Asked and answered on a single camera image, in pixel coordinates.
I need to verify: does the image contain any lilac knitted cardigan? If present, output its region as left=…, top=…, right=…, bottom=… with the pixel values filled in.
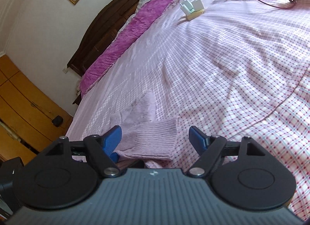
left=110, top=90, right=178, bottom=168

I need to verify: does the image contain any yellow wooden wardrobe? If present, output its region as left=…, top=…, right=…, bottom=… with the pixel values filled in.
left=1, top=55, right=72, bottom=164

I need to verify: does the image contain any pink checked bed sheet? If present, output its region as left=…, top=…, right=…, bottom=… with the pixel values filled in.
left=67, top=0, right=309, bottom=219

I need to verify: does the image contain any dark wooden headboard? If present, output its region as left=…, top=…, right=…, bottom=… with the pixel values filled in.
left=67, top=0, right=139, bottom=77

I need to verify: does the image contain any white power strip with chargers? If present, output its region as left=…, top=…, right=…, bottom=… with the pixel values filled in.
left=180, top=0, right=205, bottom=21

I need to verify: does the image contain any magenta crinkled pillow cover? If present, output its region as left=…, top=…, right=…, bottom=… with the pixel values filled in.
left=79, top=0, right=174, bottom=96

